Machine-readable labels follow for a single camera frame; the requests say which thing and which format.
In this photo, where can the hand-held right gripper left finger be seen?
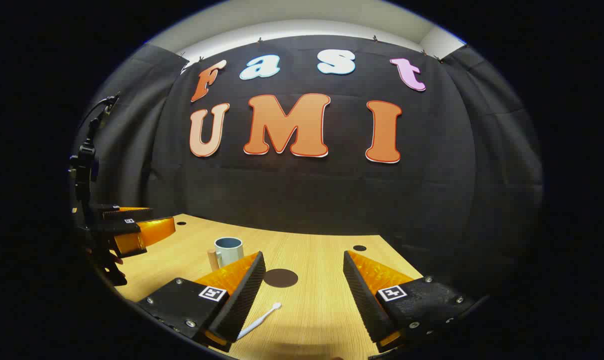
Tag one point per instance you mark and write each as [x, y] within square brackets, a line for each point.
[244, 295]

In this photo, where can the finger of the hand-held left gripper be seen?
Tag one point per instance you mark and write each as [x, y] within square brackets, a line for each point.
[146, 235]
[129, 214]

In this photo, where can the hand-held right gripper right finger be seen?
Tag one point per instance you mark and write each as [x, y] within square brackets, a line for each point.
[364, 300]

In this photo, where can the white toothbrush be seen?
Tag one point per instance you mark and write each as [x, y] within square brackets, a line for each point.
[256, 322]

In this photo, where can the dark brown round coaster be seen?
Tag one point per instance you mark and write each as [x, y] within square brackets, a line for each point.
[280, 278]

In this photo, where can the blue-grey cup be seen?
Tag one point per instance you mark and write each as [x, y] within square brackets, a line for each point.
[229, 255]

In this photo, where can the wooden desktop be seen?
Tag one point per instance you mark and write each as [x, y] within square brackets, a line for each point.
[312, 310]

